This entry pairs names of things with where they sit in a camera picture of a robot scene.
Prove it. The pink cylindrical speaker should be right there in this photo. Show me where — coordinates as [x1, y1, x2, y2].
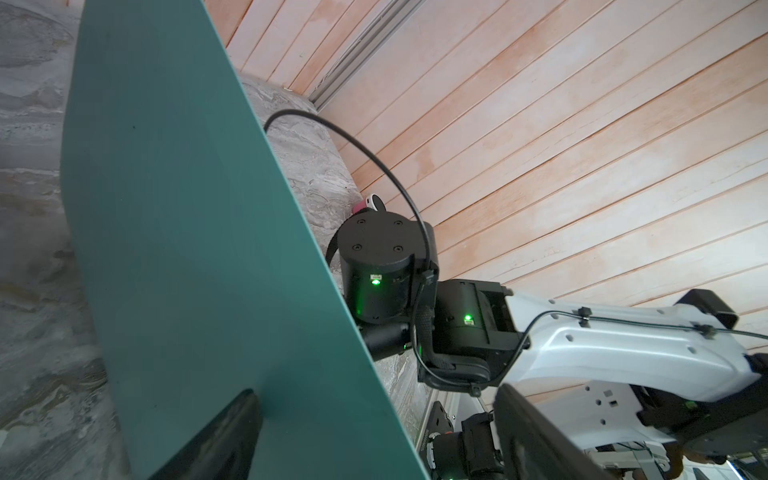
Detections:
[352, 193, 386, 215]

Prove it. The teal paper folder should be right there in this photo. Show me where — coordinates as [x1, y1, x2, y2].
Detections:
[60, 1, 426, 479]

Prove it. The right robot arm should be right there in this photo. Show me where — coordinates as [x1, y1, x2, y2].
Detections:
[325, 208, 767, 479]

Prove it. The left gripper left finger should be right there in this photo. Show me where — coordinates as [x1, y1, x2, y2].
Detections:
[150, 389, 263, 480]

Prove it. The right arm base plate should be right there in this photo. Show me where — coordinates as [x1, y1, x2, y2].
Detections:
[418, 401, 454, 472]

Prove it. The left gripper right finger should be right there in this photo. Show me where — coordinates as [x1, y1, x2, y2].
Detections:
[494, 384, 610, 480]

